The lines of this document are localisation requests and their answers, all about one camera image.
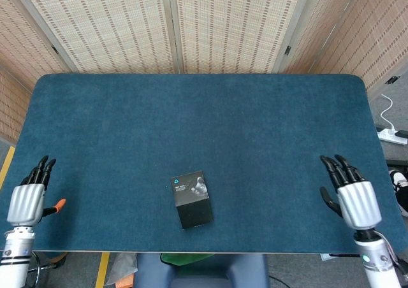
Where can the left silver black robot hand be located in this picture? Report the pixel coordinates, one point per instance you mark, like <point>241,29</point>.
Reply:
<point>25,205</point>

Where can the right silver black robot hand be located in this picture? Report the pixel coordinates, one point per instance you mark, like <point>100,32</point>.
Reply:
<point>358,205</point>

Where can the black cardboard folding box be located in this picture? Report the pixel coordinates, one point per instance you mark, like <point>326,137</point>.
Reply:
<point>192,205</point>

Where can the blue robot base seat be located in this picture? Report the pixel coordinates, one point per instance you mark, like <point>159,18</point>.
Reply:
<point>204,275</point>

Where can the black and white sneaker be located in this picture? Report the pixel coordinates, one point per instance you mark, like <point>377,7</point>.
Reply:
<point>400,189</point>

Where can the white power strip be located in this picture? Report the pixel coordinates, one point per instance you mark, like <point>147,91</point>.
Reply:
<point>392,136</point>

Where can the grey cloth bag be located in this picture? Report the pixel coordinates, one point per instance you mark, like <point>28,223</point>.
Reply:
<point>122,265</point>

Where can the black screen hinge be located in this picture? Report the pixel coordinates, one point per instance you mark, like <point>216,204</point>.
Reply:
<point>287,50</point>
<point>55,49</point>
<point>392,80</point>

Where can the green cloth item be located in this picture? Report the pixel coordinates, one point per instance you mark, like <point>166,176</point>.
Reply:
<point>178,258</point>

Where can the woven bamboo folding screen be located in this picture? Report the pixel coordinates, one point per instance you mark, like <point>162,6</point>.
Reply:
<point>111,30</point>

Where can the metal stool frame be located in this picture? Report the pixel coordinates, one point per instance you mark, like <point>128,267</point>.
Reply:
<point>38,269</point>

